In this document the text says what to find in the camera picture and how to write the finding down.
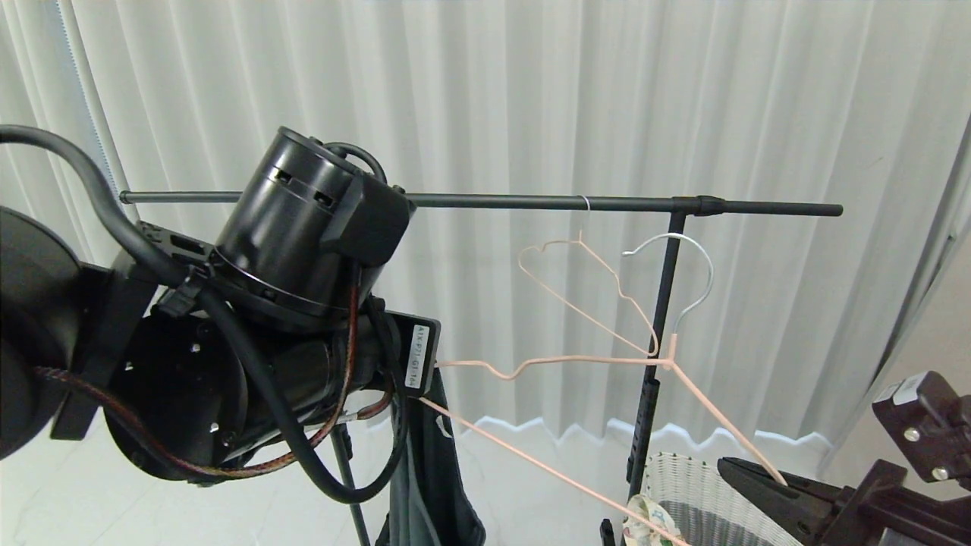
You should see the black cable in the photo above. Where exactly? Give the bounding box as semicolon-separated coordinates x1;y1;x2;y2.
0;125;410;505

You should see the dark grey shirt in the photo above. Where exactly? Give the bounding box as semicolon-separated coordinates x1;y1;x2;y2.
376;368;486;546

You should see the white curtain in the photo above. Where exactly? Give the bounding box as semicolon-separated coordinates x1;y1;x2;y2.
0;0;971;463

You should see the cream printed garment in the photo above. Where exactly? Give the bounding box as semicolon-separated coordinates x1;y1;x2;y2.
624;493;683;546

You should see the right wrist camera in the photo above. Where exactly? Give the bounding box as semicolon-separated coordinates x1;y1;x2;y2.
872;370;971;486

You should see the pink clothes hanger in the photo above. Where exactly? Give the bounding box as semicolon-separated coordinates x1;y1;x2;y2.
416;232;790;546
518;196;661;359

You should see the black clothes rack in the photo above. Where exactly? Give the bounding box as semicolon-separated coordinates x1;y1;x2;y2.
119;190;844;546

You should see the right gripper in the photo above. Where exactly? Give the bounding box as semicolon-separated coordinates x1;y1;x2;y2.
717;457;971;546

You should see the white laundry basket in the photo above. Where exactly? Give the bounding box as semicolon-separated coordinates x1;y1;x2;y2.
643;453;805;546

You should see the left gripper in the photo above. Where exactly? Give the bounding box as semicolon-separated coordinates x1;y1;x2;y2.
102;303;442;482

